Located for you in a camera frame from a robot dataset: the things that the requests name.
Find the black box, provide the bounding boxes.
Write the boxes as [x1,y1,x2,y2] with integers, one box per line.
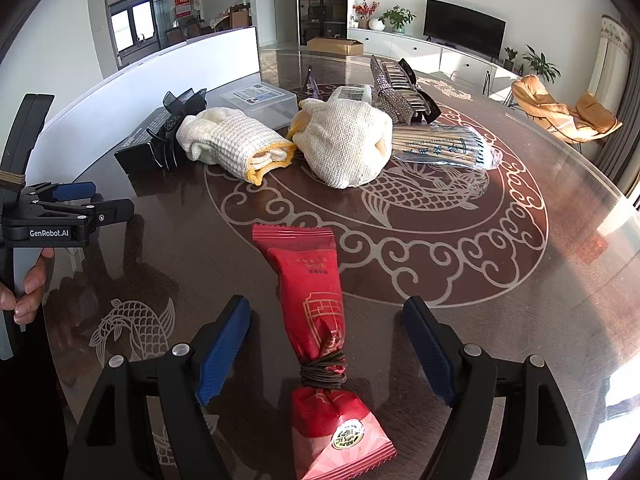
[114,110,183,177]

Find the person's left hand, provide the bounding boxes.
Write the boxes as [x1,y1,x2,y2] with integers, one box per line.
[0,247,55,326]

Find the red snack packet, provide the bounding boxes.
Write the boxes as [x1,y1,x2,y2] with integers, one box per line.
[251,223,398,480]

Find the cream knitted glove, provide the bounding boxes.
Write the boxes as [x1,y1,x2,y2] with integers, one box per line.
[286,97,394,190]

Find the black bow hair clip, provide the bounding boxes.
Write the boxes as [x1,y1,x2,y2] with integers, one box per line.
[146,87,208,168]

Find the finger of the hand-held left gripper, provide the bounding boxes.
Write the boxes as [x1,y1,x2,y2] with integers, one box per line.
[22,181,97,207]
[30,198,136,236]

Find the white yellow-edged folded towel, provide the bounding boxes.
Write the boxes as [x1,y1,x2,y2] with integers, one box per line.
[175,106,299,187]

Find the rhinestone bow hair clip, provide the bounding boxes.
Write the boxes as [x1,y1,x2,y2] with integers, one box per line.
[369,55,442,126]

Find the dark display cabinet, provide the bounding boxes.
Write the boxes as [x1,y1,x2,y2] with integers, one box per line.
[297,0,350,47]

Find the bag of cotton swabs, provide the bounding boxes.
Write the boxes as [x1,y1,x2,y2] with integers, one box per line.
[390,122,503,175]

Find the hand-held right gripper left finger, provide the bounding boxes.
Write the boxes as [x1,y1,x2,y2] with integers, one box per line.
[64,295,252,480]

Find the grey curtain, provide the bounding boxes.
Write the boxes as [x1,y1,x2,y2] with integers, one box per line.
[595,50,640,211]

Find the white television cabinet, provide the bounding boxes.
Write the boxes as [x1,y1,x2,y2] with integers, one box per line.
[347,27,511,96]

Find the green potted plant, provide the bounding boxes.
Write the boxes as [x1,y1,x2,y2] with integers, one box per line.
[377,5,417,34]

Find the cardboard box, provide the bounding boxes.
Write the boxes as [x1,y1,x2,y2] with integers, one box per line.
[306,37,364,56]

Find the white plastic bottle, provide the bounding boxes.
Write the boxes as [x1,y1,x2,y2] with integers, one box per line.
[327,86,376,107]

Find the red flowers in vase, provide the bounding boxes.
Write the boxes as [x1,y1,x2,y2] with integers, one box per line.
[352,0,381,30]

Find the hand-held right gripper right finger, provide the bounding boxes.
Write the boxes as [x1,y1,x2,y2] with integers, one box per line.
[401,296,588,480]

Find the white curtain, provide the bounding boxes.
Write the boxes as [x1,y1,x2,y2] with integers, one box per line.
[587,14,633,111]

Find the black television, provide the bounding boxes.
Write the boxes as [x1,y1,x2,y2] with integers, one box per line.
[423,0,507,58]

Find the orange lounge chair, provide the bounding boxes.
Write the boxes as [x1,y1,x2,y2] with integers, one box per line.
[545,91,623,153]
[511,74,571,128]

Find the clear plastic container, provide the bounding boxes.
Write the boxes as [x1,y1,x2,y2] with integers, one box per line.
[220,82,301,120]

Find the large leafy potted plant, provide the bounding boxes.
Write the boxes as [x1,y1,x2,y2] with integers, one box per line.
[522,44,562,86]

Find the white board panel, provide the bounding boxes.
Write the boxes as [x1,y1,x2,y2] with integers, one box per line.
[25,26,261,201]

